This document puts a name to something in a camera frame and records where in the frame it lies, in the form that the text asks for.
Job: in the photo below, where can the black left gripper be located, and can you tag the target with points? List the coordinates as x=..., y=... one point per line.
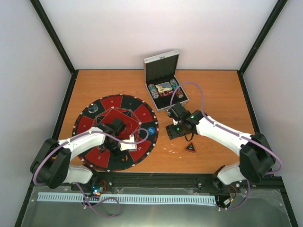
x=116, y=157

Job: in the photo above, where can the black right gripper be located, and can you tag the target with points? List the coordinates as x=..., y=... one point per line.
x=172, y=134

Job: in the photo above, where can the blue small blind button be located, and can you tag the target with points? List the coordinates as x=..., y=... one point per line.
x=151, y=130

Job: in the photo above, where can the clear dealer button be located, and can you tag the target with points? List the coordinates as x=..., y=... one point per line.
x=92, y=108

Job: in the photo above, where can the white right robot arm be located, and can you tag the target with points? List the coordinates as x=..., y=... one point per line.
x=255, y=156

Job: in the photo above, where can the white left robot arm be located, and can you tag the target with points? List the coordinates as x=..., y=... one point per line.
x=51, y=166

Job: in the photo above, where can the red black triangular button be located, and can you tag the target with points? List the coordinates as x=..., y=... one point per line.
x=190, y=148

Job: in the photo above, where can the right poker chip row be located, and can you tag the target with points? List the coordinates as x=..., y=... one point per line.
x=174, y=84

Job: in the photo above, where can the poker chip row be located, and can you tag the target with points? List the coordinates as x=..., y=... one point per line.
x=153, y=91
x=174, y=84

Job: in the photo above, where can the red dice row in case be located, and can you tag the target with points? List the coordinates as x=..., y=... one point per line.
x=166, y=94

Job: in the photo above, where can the round red black poker mat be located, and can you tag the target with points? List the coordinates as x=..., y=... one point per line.
x=137, y=116

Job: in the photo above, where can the boxed card deck in case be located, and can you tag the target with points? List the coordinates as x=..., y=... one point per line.
x=164, y=87

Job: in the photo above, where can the aluminium poker chip case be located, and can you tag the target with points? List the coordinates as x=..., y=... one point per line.
x=159, y=69

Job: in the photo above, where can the left poker chip row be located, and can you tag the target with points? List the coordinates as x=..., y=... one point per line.
x=153, y=91

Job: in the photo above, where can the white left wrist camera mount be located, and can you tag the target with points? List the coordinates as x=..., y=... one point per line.
x=128, y=144

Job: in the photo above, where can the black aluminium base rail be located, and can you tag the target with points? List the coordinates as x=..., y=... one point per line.
x=204, y=183

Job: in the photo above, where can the light blue cable duct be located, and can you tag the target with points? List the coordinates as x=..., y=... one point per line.
x=130, y=199

